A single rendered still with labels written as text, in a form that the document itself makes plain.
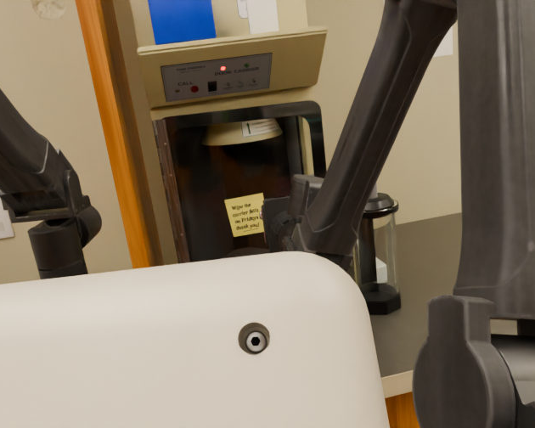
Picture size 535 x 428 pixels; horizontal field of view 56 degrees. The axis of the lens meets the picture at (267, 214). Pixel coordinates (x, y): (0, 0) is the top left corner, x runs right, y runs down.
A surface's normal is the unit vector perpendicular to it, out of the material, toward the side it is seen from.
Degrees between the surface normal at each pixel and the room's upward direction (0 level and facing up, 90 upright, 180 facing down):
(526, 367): 34
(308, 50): 135
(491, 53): 71
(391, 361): 0
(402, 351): 0
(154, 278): 10
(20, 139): 91
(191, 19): 90
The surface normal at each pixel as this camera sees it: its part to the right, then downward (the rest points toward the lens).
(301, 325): 0.05, -0.44
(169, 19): 0.21, 0.25
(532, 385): 0.28, -0.59
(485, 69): -0.94, -0.12
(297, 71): 0.23, 0.85
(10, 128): 1.00, -0.06
